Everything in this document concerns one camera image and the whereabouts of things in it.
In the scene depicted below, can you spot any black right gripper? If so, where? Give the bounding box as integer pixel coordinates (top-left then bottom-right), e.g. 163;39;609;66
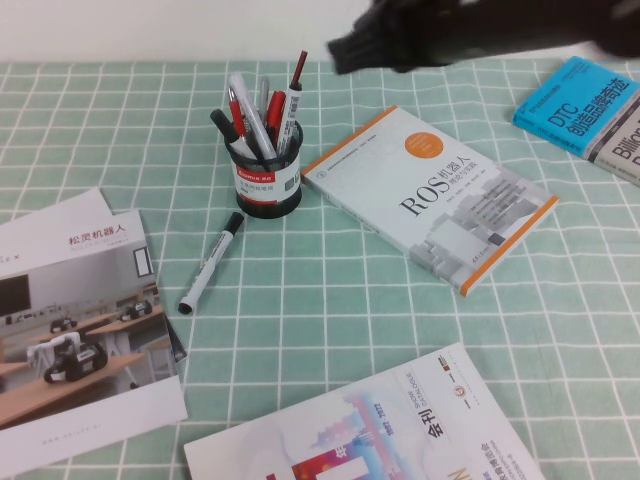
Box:
326;0;469;77

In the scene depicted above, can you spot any white pen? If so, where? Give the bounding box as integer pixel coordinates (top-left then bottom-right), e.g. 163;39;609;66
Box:
228;72;278;161

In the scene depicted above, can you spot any red capped pen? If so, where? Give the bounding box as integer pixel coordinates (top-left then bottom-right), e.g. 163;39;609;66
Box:
264;89;287;144

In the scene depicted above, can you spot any grey pen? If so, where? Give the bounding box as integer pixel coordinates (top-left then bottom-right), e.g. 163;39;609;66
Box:
257;75;272;124

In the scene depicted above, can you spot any red pen with silver tip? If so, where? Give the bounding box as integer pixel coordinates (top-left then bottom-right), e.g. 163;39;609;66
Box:
227;85;250;144

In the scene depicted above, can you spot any black mesh pen holder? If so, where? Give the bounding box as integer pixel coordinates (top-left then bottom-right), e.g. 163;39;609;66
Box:
223;118;304;220

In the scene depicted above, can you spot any white marker dark red cap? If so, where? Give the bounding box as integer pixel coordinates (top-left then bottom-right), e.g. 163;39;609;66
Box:
275;49;310;155

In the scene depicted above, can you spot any black capped marker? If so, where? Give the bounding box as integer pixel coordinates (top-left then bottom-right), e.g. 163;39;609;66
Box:
209;109;256;160

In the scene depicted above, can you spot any white and orange ROS book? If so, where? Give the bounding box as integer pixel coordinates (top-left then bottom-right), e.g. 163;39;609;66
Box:
300;104;560;298

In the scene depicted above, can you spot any blue DTC book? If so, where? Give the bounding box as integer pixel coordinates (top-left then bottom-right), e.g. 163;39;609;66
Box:
511;55;640;157

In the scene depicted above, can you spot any white marker with black cap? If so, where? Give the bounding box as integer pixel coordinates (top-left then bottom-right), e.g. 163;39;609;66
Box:
177;210;246;316

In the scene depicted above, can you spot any green checked tablecloth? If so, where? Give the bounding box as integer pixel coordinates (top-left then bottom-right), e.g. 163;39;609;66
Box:
0;59;640;480

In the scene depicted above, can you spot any grey Billion book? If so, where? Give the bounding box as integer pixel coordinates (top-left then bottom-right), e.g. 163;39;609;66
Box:
586;91;640;189

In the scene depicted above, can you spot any white AgileX brochure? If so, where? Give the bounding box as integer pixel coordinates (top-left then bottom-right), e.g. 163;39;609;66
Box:
0;187;190;367

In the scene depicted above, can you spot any white show catalogue magazine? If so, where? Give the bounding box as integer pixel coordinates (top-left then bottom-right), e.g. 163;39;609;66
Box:
182;341;547;480

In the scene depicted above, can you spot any AgileX brochure with robot photo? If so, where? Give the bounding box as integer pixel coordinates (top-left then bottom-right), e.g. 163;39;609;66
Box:
0;208;190;464

